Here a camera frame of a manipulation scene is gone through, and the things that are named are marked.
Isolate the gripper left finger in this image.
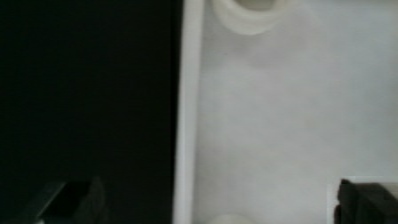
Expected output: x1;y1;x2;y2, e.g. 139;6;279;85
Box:
20;177;109;224

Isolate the white square table top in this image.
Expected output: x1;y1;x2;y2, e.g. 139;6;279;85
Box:
173;0;398;224

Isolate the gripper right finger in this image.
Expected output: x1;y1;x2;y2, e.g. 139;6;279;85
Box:
334;179;398;224

